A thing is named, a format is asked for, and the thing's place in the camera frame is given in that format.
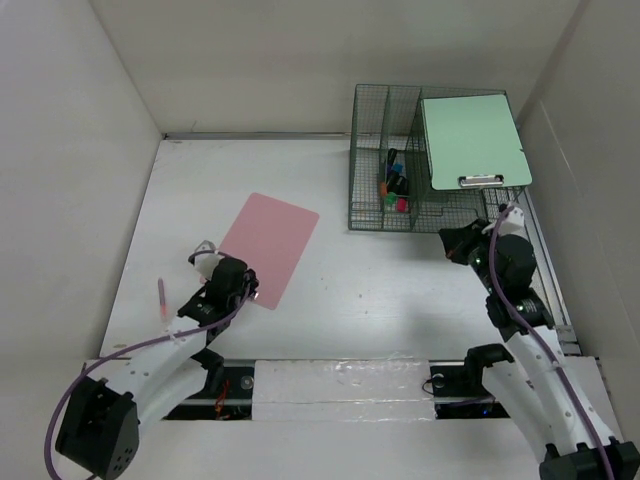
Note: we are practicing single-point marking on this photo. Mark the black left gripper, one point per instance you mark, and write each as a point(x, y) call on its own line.
point(248, 286)

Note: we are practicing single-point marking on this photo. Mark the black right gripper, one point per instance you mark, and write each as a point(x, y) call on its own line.
point(457, 239)

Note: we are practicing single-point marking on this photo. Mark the pink clipboard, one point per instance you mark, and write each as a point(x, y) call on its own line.
point(270, 235)

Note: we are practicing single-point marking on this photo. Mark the pink cap highlighter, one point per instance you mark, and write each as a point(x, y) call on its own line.
point(401, 205)

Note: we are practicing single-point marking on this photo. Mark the green cap highlighter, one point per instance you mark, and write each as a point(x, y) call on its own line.
point(403, 190)

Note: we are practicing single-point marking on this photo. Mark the orange cap highlighter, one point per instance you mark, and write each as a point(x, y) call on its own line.
point(390, 184)

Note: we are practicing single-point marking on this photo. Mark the green clipboard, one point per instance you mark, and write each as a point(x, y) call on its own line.
point(473, 143)

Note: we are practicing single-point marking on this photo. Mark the purple cap highlighter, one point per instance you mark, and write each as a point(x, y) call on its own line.
point(390, 161)

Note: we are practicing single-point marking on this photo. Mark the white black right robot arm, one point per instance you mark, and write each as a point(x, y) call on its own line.
point(527, 372)

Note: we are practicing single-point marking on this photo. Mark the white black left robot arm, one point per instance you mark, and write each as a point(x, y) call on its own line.
point(99, 421)

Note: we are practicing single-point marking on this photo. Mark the pink pen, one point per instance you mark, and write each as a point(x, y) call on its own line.
point(162, 301)

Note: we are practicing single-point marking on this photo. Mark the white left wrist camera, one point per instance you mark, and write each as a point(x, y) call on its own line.
point(205, 259)

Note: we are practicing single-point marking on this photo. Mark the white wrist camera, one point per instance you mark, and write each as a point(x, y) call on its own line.
point(205, 259)
point(511, 220)

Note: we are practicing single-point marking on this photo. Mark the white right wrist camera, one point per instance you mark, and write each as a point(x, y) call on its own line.
point(511, 220)

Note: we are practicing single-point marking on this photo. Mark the green wire mesh desk organizer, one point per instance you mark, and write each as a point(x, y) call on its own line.
point(390, 116)

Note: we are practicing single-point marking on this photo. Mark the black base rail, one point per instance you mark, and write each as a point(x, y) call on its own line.
point(390, 390)

